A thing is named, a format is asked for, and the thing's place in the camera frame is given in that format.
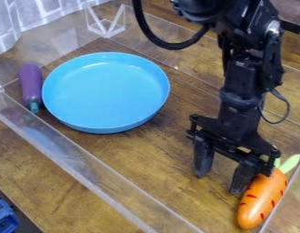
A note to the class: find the blue round plate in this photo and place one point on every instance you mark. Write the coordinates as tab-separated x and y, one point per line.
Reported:
105	92

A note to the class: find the clear acrylic enclosure wall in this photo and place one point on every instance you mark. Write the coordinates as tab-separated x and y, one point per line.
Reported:
128	183

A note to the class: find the dark wooden furniture edge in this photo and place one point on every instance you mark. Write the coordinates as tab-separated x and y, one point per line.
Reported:
291	26

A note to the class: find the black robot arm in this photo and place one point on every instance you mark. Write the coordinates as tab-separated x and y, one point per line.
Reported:
248	29

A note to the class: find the white patterned curtain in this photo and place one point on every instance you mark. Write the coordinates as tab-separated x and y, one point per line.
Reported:
21	15

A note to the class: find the purple toy eggplant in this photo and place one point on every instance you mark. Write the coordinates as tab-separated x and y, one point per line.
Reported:
31	81

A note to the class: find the blue object at corner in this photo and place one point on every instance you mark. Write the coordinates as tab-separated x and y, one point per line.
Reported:
9	221

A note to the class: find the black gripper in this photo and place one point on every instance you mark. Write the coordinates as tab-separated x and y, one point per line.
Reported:
231	135

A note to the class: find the orange toy carrot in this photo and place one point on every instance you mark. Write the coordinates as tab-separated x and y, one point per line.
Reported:
264	194

